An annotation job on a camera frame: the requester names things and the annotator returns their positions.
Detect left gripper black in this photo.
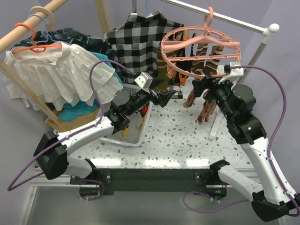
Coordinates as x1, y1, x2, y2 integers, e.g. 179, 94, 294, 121
126, 78, 176, 117

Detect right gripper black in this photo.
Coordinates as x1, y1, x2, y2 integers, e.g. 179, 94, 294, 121
192, 75, 235, 120

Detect argyle orange brown sock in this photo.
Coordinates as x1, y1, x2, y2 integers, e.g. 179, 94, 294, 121
197, 100, 217, 125

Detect pink round clip hanger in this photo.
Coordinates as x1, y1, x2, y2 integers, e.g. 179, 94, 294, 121
160, 7, 241, 85

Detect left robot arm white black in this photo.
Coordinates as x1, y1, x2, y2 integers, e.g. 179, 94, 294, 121
34, 87, 176, 184

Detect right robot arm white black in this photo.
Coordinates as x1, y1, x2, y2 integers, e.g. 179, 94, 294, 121
192, 77, 300, 222

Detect light blue hanger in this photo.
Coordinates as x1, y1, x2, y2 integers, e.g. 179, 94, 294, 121
28, 14, 53, 44

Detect orange clothes hanger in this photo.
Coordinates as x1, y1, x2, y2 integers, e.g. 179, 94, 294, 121
12, 22, 62, 54

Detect olive striped hanging sock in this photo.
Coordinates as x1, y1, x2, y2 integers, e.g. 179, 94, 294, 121
156, 48, 173, 91

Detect brown white striped sock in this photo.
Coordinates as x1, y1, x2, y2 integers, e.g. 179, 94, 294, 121
191, 44, 223, 76

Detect white laundry basket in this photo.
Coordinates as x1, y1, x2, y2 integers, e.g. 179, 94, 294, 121
96, 83, 154, 148

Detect grey yellow sock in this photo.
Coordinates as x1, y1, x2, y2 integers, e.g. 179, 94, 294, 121
121, 113, 143, 143

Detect black white checked shirt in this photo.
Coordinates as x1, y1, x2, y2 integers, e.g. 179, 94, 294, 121
104, 10, 184, 99

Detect teal cloth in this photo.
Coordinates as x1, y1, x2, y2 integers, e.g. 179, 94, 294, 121
59, 52, 123, 122

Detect dark patterned garment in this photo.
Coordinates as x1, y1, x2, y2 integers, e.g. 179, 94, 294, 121
11, 27, 110, 56

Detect white ruffled blouse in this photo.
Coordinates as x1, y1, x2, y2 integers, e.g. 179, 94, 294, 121
4, 42, 123, 111

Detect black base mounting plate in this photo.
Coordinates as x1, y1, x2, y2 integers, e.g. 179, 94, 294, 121
69, 168, 227, 197

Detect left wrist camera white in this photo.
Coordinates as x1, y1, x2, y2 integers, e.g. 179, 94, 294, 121
134, 72, 153, 89

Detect white rack foot bracket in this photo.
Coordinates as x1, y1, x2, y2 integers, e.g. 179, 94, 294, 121
209, 109, 224, 140

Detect metal clothes rail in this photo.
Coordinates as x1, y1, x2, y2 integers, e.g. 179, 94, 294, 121
159, 0, 280, 83

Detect wooden ring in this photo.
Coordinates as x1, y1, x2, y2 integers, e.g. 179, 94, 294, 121
30, 6, 56, 30

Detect wooden clothes rail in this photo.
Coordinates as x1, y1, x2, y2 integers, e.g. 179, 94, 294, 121
0, 0, 67, 53

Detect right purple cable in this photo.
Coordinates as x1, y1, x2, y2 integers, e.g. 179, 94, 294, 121
182, 65, 300, 216

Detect purple cable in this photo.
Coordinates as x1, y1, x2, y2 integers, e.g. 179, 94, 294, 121
7, 60, 136, 202
182, 65, 300, 216

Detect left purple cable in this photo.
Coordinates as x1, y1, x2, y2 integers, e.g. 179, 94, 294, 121
7, 60, 136, 202

